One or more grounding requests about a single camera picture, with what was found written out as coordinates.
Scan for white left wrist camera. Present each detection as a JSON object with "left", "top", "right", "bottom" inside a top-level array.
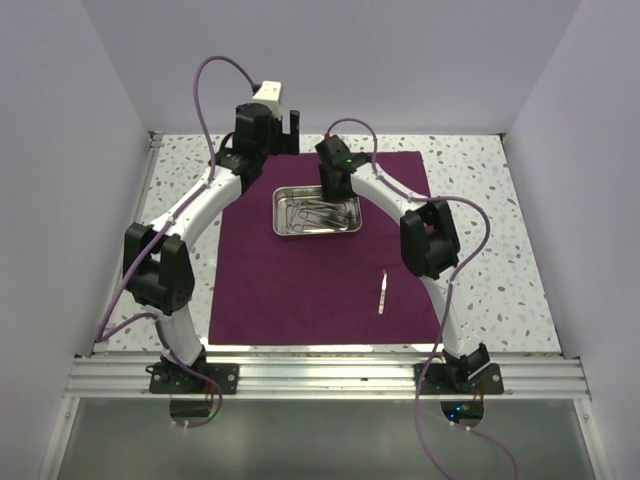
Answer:
[{"left": 252, "top": 81, "right": 282, "bottom": 110}]

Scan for silver tweezers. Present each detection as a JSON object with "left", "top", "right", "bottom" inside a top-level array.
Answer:
[{"left": 377, "top": 269, "right": 388, "bottom": 315}]

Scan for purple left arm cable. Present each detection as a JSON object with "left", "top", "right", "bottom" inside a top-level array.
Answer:
[{"left": 94, "top": 57, "right": 259, "bottom": 431}]

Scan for purple surgical cloth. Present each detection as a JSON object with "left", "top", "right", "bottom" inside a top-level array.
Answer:
[{"left": 208, "top": 154, "right": 439, "bottom": 345}]

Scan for steel forceps in tray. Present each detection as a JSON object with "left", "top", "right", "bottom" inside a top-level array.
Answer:
[{"left": 298, "top": 200, "right": 356, "bottom": 228}]

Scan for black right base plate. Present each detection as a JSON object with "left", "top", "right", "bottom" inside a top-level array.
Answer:
[{"left": 419, "top": 363, "right": 505, "bottom": 396}]

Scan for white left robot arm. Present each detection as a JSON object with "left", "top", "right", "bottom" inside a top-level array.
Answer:
[{"left": 123, "top": 101, "right": 300, "bottom": 393}]

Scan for stainless steel instrument tray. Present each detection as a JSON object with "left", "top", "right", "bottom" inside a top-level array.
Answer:
[{"left": 272, "top": 185, "right": 362, "bottom": 237}]

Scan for steel surgical scissors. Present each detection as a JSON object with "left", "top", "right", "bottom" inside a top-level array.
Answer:
[{"left": 282, "top": 203, "right": 306, "bottom": 235}]

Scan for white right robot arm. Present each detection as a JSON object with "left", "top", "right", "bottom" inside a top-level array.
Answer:
[{"left": 316, "top": 134, "right": 490, "bottom": 393}]

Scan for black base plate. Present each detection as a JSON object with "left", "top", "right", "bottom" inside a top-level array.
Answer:
[
  {"left": 145, "top": 362, "right": 240, "bottom": 395},
  {"left": 419, "top": 363, "right": 505, "bottom": 396}
]

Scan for aluminium front frame rail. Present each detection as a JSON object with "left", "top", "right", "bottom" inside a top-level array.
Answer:
[{"left": 64, "top": 350, "right": 590, "bottom": 400}]

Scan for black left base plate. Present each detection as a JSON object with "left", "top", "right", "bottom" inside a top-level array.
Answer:
[{"left": 145, "top": 362, "right": 240, "bottom": 395}]

